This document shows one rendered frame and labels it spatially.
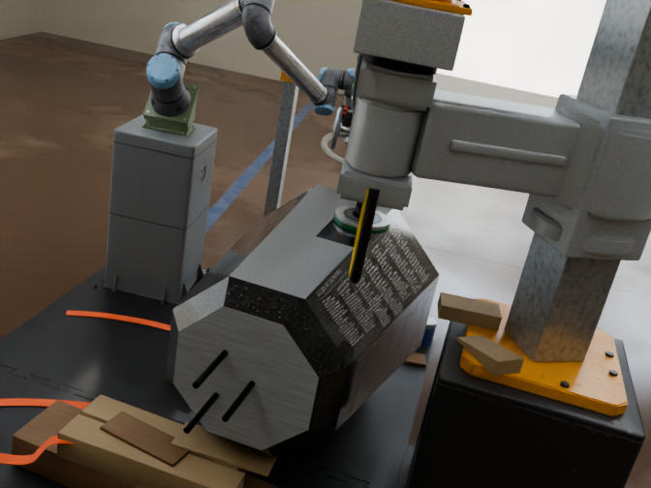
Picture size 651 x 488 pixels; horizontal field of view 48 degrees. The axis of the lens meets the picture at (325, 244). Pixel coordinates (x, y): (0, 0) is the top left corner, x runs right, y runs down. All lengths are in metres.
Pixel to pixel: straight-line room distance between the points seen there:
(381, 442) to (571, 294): 1.17
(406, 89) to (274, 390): 0.97
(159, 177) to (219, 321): 1.49
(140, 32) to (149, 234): 6.58
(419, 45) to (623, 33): 0.58
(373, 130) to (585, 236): 0.67
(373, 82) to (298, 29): 7.60
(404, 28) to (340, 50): 7.63
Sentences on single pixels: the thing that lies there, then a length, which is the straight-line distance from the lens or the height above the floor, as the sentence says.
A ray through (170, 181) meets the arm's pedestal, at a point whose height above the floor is 0.66.
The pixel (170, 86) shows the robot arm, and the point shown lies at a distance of 3.48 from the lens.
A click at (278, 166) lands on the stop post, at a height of 0.47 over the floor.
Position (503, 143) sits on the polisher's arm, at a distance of 2.06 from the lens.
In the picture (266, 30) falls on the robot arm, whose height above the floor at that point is 1.46.
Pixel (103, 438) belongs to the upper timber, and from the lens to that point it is 2.60.
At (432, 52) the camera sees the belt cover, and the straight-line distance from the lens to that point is 1.86.
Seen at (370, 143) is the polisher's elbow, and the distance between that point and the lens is 1.98.
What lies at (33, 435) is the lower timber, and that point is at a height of 0.14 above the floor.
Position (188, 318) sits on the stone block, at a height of 0.72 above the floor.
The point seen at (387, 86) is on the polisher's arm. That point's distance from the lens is 1.94.
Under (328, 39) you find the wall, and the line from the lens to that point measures 9.47.
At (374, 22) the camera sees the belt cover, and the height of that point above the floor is 1.69.
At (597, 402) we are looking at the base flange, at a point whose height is 0.77.
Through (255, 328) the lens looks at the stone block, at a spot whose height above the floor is 0.77.
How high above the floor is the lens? 1.88
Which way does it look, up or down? 23 degrees down
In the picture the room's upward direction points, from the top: 11 degrees clockwise
